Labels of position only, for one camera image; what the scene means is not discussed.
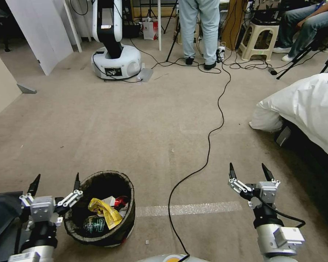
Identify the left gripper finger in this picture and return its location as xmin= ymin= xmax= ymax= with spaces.
xmin=19 ymin=174 xmax=41 ymax=208
xmin=56 ymin=172 xmax=84 ymax=208

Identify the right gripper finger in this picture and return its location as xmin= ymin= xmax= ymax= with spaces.
xmin=262 ymin=163 xmax=281 ymax=189
xmin=227 ymin=162 xmax=252 ymax=195

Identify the clear floor tape strip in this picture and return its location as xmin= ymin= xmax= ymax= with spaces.
xmin=135 ymin=201 xmax=243 ymax=218

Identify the round dark trash bin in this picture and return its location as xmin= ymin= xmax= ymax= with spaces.
xmin=63 ymin=170 xmax=137 ymax=248

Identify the grey flat floor plate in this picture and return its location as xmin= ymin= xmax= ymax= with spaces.
xmin=136 ymin=68 xmax=154 ymax=83

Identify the dark green snack bag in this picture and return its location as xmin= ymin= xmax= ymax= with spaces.
xmin=83 ymin=215 xmax=111 ymax=235

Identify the white crumpled paper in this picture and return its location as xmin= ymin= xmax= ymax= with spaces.
xmin=100 ymin=195 xmax=117 ymax=209

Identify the dark grey sheet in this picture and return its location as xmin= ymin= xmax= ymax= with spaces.
xmin=0 ymin=192 xmax=24 ymax=262

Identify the yellow crumpled wrapper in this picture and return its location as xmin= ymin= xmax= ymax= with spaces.
xmin=87 ymin=197 xmax=124 ymax=230

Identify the red can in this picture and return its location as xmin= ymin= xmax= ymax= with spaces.
xmin=114 ymin=196 xmax=130 ymax=209

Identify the white bed duvet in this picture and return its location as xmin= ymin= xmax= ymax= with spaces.
xmin=249 ymin=72 xmax=328 ymax=165

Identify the white robot front shell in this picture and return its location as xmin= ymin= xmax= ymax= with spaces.
xmin=136 ymin=254 xmax=208 ymax=262

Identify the grey wedge foot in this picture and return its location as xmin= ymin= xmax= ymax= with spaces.
xmin=17 ymin=84 xmax=38 ymax=95

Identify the black tripod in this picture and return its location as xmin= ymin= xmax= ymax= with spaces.
xmin=276 ymin=41 xmax=328 ymax=80
xmin=165 ymin=0 xmax=181 ymax=62

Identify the white power strip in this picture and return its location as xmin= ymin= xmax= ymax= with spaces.
xmin=216 ymin=45 xmax=226 ymax=63

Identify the beige plastic stool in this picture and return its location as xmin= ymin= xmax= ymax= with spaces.
xmin=237 ymin=19 xmax=280 ymax=62

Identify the white wheeled robot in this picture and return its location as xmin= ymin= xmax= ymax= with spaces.
xmin=90 ymin=0 xmax=142 ymax=81

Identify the seated person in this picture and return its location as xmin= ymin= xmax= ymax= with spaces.
xmin=273 ymin=0 xmax=328 ymax=62

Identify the standing person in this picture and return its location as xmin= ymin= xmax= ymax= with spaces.
xmin=178 ymin=0 xmax=221 ymax=70

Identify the white partition board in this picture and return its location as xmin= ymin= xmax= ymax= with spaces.
xmin=5 ymin=0 xmax=75 ymax=76

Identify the white and red paper bag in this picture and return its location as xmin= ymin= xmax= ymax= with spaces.
xmin=142 ymin=17 xmax=159 ymax=41

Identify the white table leg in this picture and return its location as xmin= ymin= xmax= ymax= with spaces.
xmin=156 ymin=0 xmax=162 ymax=52

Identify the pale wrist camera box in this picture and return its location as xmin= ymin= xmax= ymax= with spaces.
xmin=29 ymin=196 xmax=55 ymax=224
xmin=256 ymin=180 xmax=277 ymax=205

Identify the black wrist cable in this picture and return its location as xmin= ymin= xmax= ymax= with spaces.
xmin=269 ymin=205 xmax=306 ymax=229

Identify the dark bed frame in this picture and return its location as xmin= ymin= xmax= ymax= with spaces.
xmin=274 ymin=120 xmax=328 ymax=227

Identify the long black floor cable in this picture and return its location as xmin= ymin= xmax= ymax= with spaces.
xmin=168 ymin=61 xmax=231 ymax=258

